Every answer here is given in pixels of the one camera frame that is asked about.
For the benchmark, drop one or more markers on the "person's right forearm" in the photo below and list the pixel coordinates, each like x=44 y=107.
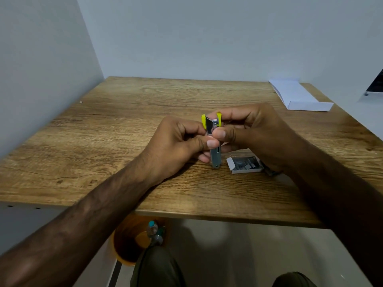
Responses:
x=344 y=203

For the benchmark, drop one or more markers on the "person's left forearm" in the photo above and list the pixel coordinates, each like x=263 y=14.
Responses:
x=71 y=230

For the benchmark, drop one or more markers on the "yellow and silver stapler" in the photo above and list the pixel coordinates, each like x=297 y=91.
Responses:
x=216 y=159

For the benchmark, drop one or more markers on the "orange waste bin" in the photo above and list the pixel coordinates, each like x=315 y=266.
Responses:
x=128 y=245

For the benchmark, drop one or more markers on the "person's left hand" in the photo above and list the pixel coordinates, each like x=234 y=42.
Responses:
x=170 y=146

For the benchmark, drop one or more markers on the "white staples box tray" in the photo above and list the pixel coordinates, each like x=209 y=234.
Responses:
x=232 y=165

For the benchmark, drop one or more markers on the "person's left leg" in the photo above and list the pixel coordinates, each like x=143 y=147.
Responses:
x=155 y=270

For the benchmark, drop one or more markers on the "black table leg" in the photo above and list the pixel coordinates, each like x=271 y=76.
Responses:
x=115 y=275

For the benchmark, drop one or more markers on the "person's right leg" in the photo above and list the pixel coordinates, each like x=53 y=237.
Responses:
x=294 y=280

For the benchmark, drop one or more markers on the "person's right hand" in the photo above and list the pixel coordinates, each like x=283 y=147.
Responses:
x=263 y=134

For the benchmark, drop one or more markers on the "blue staples box sleeve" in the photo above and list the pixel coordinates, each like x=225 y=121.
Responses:
x=269 y=171

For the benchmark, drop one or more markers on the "black window frame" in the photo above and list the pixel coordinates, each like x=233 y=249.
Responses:
x=376 y=85

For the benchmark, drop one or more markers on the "white papers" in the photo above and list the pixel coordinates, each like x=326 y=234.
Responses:
x=297 y=97

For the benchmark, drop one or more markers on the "person's leg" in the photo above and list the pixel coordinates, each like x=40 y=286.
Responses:
x=155 y=270
x=294 y=280

